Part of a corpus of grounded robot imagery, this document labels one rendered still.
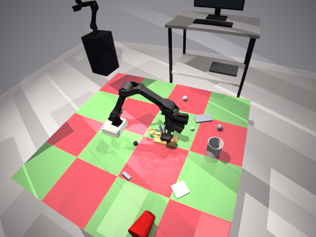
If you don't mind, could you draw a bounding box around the white cylindrical cup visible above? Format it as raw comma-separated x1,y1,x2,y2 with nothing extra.
206,137,224,158

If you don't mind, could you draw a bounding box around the white square tile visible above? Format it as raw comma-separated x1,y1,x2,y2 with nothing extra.
171,180,190,198

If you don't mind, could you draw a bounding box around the red plastic cup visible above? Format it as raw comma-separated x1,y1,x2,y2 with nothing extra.
128,211,156,237

